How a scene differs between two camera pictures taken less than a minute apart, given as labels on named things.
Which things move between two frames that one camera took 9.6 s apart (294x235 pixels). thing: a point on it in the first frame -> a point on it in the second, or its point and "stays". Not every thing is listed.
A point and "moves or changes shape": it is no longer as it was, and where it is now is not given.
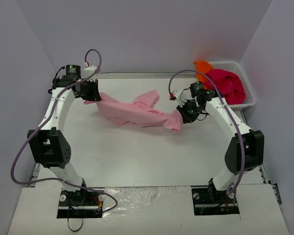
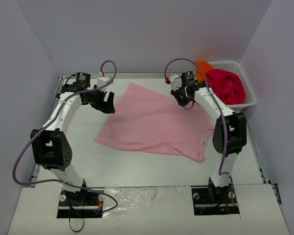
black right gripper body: (185, 115) -> (182, 95)
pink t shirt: (138, 111) moves or changes shape
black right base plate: (207, 200) stays
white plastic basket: (251, 99) stays
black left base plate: (83, 204) stays
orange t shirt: (202, 66) stays
